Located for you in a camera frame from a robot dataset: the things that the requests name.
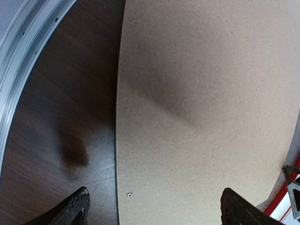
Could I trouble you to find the red wooden picture frame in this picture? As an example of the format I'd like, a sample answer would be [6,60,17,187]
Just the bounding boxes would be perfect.
[263,157,300,222]

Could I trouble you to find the front aluminium rail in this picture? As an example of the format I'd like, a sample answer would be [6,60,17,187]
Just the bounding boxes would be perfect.
[0,0,75,158]

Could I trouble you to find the brown cardboard backing board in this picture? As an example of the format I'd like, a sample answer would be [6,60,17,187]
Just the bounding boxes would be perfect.
[116,0,300,225]

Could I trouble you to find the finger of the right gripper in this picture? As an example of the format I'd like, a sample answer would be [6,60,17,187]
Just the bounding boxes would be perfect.
[282,165,300,185]
[287,182,300,219]

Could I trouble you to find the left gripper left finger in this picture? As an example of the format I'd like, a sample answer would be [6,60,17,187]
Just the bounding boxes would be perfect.
[26,187,90,225]

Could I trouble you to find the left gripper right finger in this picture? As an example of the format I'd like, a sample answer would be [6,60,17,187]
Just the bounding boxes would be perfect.
[220,188,283,225]

